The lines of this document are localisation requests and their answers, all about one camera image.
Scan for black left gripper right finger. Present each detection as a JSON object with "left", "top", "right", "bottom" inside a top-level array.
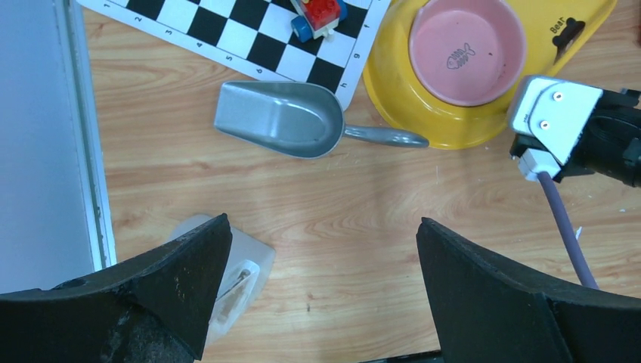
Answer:
[{"left": 416, "top": 218, "right": 640, "bottom": 362}]

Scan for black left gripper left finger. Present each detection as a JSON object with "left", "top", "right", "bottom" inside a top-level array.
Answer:
[{"left": 1, "top": 214, "right": 232, "bottom": 362}]

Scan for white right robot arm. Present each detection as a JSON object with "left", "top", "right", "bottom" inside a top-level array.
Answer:
[{"left": 553, "top": 89, "right": 640, "bottom": 188}]

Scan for silver metal hook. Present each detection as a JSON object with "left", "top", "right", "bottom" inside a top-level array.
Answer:
[{"left": 213, "top": 80, "right": 429, "bottom": 159}]

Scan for pink cat-shaped bowl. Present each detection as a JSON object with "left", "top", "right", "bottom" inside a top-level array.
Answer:
[{"left": 408, "top": 0, "right": 527, "bottom": 107}]

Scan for yellow double bowl tray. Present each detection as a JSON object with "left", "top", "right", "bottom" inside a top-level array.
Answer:
[{"left": 363, "top": 1, "right": 616, "bottom": 149}]

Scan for black white checkerboard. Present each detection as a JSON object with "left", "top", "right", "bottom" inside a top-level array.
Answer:
[{"left": 80, "top": 0, "right": 391, "bottom": 109}]

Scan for small yellow blue toy block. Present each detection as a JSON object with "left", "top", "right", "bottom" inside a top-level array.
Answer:
[{"left": 290, "top": 0, "right": 348, "bottom": 42}]

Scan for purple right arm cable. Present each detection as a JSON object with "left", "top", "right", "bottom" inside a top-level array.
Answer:
[{"left": 537, "top": 171, "right": 600, "bottom": 290}]

